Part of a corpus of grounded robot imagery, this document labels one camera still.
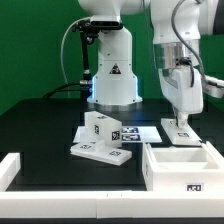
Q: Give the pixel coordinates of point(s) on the white cabinet door panel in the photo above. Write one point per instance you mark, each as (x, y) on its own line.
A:
(180, 136)

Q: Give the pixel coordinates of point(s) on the white U-shaped table fence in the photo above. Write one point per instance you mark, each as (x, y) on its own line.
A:
(100, 204)

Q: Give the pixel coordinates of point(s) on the white marker sheet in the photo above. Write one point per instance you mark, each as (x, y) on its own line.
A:
(129, 134)

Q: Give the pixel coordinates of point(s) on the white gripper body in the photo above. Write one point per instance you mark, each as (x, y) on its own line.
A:
(183, 89)

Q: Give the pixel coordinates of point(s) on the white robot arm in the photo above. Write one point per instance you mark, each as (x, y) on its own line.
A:
(165, 33)

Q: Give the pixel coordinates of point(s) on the white panel with knob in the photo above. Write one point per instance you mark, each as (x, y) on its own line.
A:
(100, 152)

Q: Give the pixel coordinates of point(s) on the white cabinet block with markers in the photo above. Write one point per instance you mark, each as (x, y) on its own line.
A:
(99, 126)

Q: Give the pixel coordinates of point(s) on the white cabinet body box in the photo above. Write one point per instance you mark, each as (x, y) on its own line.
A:
(187, 169)

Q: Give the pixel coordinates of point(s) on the black camera on stand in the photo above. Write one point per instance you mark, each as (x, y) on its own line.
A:
(89, 30)

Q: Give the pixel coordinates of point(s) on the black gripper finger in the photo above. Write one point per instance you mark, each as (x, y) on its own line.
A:
(182, 120)

